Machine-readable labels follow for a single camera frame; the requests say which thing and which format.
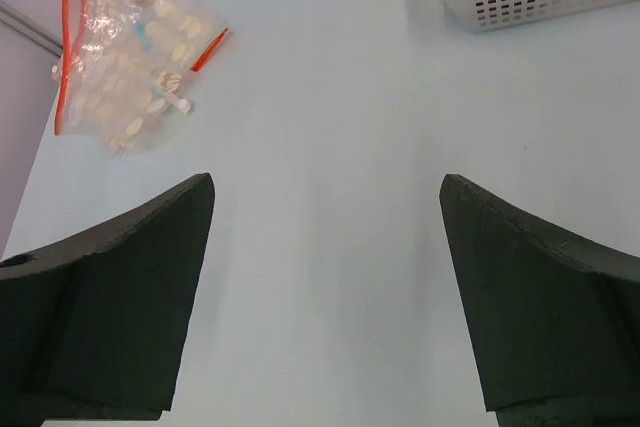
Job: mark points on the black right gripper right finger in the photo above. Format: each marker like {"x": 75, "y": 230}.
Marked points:
{"x": 553, "y": 317}

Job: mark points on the polka dot zip bags pile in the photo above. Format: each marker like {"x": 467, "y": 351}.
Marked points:
{"x": 136, "y": 61}

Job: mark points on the clear bag with red zipper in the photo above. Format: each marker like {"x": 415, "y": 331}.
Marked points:
{"x": 70, "y": 71}

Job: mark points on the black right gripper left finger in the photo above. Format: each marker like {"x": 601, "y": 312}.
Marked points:
{"x": 93, "y": 326}

